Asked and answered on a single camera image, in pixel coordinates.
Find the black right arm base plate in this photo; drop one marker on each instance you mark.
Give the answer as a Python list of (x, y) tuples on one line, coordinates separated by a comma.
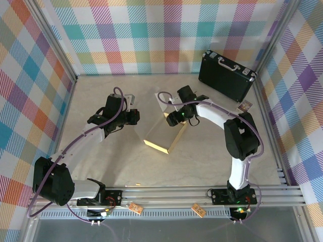
[(218, 196)]

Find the small picture card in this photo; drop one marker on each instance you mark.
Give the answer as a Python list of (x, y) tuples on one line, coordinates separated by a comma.
[(244, 106)]

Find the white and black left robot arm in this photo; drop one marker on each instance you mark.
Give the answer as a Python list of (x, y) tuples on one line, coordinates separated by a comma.
[(85, 187)]

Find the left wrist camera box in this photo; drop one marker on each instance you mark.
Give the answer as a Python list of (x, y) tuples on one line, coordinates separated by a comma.
[(130, 99)]

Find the aluminium frame post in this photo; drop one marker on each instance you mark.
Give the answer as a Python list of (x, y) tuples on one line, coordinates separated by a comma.
[(57, 45), (274, 37)]

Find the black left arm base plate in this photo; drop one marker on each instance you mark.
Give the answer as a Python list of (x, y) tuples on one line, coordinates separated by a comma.
[(113, 196)]

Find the aluminium front frame rail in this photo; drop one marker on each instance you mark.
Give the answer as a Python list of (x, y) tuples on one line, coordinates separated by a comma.
[(164, 194)]

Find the aluminium side rail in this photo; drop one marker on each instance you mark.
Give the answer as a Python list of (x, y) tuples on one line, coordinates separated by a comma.
[(66, 113), (265, 113)]

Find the orange circuit board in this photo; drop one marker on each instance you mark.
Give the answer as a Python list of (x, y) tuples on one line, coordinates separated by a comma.
[(135, 208), (198, 209)]

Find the small green-lit adapter board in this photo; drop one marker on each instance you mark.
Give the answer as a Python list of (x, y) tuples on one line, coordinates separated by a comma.
[(241, 210), (107, 213)]

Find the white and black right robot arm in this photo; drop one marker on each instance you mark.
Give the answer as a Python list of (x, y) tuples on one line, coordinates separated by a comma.
[(238, 171)]

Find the grey metal front panel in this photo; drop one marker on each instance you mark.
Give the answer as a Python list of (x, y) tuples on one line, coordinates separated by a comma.
[(176, 232)]

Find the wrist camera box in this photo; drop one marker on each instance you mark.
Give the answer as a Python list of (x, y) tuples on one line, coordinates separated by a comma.
[(130, 99), (171, 100)]

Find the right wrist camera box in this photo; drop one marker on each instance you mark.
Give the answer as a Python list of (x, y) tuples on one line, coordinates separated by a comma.
[(171, 100)]

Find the cardboard paper box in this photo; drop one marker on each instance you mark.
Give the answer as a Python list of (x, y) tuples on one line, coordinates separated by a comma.
[(156, 133)]

